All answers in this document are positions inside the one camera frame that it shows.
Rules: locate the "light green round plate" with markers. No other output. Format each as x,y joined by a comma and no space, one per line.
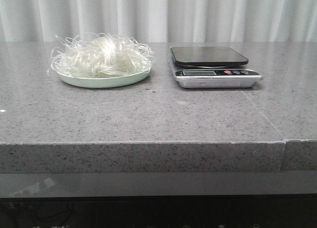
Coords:
110,82

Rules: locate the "white pleated curtain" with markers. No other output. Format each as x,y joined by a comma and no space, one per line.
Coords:
161,20

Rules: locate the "white vermicelli noodle bundle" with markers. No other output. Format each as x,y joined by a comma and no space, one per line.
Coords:
101,55

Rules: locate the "steel digital kitchen scale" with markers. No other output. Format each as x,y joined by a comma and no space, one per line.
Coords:
211,68

